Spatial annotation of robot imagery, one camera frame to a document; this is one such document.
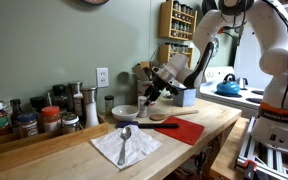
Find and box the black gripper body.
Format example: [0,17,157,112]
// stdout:
[151,77,172,96]

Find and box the white shaker bottle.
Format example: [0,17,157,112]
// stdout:
[137,95,149,119]

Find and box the white ceramic bowl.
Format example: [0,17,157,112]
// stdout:
[111,104,140,122]

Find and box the small white spice bottle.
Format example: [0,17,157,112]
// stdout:
[73,92,84,118]

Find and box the dark bottle black cap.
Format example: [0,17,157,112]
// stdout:
[9,98,23,129]

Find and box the white utensil crock red fish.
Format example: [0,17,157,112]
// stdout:
[136,78,155,103]

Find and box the wooden spoon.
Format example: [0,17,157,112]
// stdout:
[149,109,200,122]

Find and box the wooden spatula utensil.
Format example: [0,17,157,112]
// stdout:
[132,61,152,82]

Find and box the blue tissue box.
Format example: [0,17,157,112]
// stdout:
[173,87,197,108]

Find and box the short wooden spice rack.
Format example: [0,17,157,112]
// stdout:
[157,42,194,69]

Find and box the small glass jar black lid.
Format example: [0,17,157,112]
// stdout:
[104,95,115,117]

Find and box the metal spoon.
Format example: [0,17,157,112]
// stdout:
[117,126,132,167]

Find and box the red silicone mat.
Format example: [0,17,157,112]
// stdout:
[153,115,206,146]

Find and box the white stove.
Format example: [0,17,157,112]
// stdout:
[196,65,267,118]

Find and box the white cloth napkin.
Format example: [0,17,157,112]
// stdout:
[90,123,162,171]

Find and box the white steel salt grinder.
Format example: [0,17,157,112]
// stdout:
[81,86,100,129]

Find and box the blue kettle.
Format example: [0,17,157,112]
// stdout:
[216,73,241,97]

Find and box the tall wooden spice rack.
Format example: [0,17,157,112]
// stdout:
[158,0,198,42]

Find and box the steel pepper grinder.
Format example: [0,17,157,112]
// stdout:
[67,81,84,116]

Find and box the small steel pot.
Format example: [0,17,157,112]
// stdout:
[237,77,249,90]

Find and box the glass jar white lid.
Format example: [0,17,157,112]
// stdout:
[61,114,83,135]

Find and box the white refrigerator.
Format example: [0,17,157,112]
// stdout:
[233,26,268,89]

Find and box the black grinder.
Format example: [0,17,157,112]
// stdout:
[52,84,68,111]

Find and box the spice jar orange lid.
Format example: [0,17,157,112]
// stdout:
[40,105,62,133]

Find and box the wooden tray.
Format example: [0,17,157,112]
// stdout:
[0,114,109,158]

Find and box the jar with black lid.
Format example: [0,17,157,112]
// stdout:
[29,96,48,116]

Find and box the spice jar blue lid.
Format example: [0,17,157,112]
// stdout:
[17,113,39,139]

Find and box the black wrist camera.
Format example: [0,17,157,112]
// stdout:
[165,83,181,97]

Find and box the white wall outlet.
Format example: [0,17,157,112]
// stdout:
[96,67,110,89]

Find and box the decorative round wall plate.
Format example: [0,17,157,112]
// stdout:
[80,0,111,6]

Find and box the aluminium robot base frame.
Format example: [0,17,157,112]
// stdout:
[234,116,288,180]

